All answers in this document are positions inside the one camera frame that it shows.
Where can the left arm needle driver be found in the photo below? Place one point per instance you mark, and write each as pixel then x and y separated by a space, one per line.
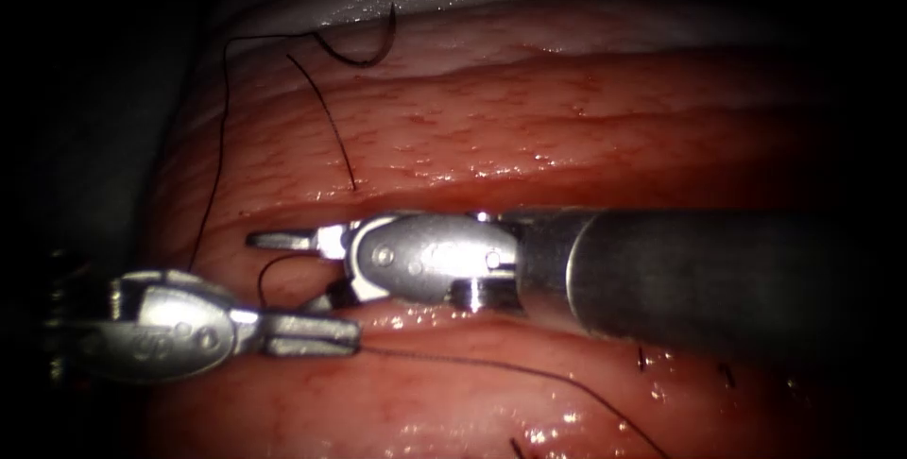
pixel 163 331

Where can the right arm needle driver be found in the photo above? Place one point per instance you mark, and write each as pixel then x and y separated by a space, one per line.
pixel 432 257

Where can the right arm needle driver jaw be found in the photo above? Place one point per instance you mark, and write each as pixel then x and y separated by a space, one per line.
pixel 283 240
pixel 336 299

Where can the left arm needle driver jaw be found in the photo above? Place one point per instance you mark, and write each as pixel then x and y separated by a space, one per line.
pixel 319 347
pixel 319 326

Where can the black thread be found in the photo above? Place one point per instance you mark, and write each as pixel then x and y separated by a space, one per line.
pixel 221 133

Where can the dark right arm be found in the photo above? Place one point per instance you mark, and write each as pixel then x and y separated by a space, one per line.
pixel 708 282

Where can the tissue pad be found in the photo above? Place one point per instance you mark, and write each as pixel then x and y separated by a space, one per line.
pixel 496 126

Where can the curved steel needle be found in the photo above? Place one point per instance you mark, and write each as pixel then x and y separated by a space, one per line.
pixel 370 62

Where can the black stitching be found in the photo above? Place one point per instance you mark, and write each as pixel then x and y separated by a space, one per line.
pixel 641 360

